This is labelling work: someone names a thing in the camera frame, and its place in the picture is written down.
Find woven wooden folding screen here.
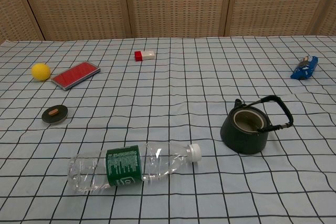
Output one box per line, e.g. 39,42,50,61
0,0,336,42

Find black teapot with handle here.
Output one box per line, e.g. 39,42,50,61
219,94,294,156

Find small black round disc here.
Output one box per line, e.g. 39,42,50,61
41,104,70,125

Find blue snack packet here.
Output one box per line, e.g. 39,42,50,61
290,55,319,81

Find clear bottle with green label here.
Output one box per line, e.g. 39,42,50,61
67,143,203,194

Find yellow ball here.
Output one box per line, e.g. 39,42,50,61
31,62,51,82

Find red and white small box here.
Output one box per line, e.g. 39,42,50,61
134,50,156,63

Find light blue checked tablecloth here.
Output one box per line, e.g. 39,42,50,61
0,35,336,224

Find red flat ink pad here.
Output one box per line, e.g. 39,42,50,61
50,61,102,92

